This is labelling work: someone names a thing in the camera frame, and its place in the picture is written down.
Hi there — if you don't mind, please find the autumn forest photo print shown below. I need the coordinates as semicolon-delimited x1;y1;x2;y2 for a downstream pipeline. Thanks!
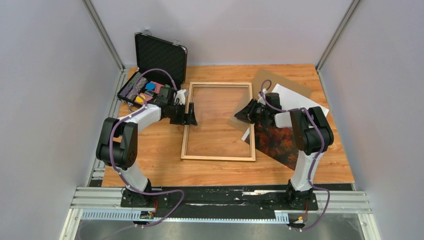
253;84;329;170

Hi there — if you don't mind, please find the brown cardboard backing board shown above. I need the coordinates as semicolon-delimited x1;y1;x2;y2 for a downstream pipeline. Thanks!
227;69;312;133

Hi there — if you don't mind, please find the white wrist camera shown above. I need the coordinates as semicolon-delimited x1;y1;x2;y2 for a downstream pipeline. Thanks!
257;92;267;106
174;89;189;105

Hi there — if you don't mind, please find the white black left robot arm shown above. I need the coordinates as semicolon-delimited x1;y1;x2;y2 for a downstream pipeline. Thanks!
95;86;198;207

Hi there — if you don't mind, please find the aluminium right corner post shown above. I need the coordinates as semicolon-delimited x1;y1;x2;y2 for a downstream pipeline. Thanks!
315;0;363;73

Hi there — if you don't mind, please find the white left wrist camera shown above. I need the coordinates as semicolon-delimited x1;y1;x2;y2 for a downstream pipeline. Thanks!
174;89;189;105

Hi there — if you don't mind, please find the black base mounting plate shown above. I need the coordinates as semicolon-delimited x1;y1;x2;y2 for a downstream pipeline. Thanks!
120;185;318;220

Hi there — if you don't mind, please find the yellow round chip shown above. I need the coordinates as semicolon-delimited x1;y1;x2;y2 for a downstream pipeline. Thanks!
134;94;146;104

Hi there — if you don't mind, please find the aluminium left corner post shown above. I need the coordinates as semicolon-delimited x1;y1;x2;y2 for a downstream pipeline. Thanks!
82;0;125;72

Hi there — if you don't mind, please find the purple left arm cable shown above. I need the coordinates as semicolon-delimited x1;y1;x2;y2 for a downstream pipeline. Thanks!
108;68;185;229

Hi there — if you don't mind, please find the white slotted cable duct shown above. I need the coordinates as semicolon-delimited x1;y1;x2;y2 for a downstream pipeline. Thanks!
80;210;290;224

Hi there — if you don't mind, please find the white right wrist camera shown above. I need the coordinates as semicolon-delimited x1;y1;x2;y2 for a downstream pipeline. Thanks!
257;92;267;106

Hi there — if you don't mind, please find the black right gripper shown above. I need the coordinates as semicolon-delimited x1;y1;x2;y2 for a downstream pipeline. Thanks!
234;99;270;124

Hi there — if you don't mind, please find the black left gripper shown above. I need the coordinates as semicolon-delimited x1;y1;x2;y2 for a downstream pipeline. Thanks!
168;102;198;127

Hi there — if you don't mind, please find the black poker chip case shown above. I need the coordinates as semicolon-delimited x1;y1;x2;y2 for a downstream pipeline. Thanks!
116;30;188;107

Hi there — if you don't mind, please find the clear acrylic sheet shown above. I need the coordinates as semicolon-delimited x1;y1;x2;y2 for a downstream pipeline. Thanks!
185;86;251;158

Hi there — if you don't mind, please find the aluminium corner post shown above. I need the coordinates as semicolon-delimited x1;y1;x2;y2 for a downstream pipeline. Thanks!
82;0;125;72
315;0;363;73

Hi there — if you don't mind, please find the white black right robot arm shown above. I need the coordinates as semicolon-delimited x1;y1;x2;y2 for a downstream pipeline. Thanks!
234;92;334;209

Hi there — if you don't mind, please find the blue round chip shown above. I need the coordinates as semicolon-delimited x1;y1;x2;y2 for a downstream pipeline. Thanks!
145;82;156;91

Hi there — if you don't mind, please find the aluminium rail frame front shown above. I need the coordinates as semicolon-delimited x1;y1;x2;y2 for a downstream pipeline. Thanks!
60;184;380;240

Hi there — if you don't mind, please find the light wooden picture frame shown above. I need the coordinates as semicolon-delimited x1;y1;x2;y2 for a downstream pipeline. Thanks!
180;81;257;163

